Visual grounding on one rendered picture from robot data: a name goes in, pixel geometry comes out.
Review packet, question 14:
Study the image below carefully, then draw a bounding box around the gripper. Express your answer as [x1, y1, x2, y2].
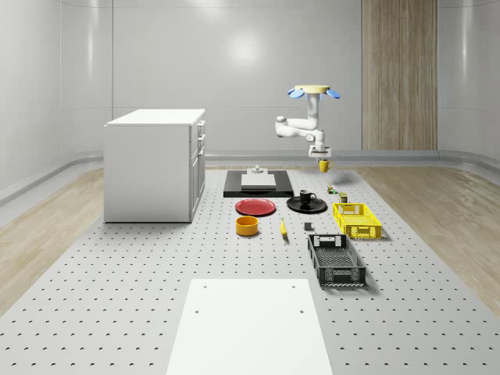
[309, 145, 333, 161]

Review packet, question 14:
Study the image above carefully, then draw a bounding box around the black plate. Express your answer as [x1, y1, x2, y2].
[286, 195, 328, 214]

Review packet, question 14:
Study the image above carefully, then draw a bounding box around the drone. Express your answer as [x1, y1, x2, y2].
[287, 84, 341, 100]

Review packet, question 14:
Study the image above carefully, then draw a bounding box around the red plate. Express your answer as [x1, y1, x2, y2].
[234, 198, 277, 216]

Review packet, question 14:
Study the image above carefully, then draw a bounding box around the yellow basket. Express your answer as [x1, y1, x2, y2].
[332, 202, 383, 240]

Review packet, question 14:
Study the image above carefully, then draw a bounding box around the black stove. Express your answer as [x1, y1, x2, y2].
[223, 165, 295, 198]

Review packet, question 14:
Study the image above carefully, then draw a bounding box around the yellow bowl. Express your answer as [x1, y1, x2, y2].
[235, 216, 259, 237]

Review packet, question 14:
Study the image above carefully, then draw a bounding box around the dark grey basket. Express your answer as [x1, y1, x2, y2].
[307, 233, 368, 288]

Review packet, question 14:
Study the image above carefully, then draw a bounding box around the white cabinet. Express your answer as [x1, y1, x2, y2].
[103, 109, 207, 224]

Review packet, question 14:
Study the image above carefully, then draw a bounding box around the white board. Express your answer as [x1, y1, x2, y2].
[165, 278, 334, 375]

